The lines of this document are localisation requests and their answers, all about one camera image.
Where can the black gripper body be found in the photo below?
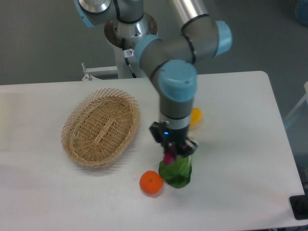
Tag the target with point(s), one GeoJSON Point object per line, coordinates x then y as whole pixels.
{"type": "Point", "coordinates": [166, 136]}

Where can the purple sweet potato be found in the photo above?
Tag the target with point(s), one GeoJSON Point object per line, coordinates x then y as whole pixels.
{"type": "Point", "coordinates": [170, 161]}

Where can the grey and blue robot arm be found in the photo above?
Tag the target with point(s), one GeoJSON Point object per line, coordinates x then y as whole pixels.
{"type": "Point", "coordinates": [169, 65]}

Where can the woven wicker basket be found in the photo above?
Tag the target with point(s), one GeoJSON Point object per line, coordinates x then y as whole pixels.
{"type": "Point", "coordinates": [101, 127]}

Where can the green bok choy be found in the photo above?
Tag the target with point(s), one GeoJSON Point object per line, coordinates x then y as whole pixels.
{"type": "Point", "coordinates": [178, 174]}

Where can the yellow mango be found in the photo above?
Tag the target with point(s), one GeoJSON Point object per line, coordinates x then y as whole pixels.
{"type": "Point", "coordinates": [196, 119]}

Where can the orange mandarin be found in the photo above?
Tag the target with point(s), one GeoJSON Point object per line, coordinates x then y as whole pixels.
{"type": "Point", "coordinates": [151, 182]}

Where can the black device at table corner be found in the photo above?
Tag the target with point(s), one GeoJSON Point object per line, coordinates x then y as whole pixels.
{"type": "Point", "coordinates": [299, 205]}

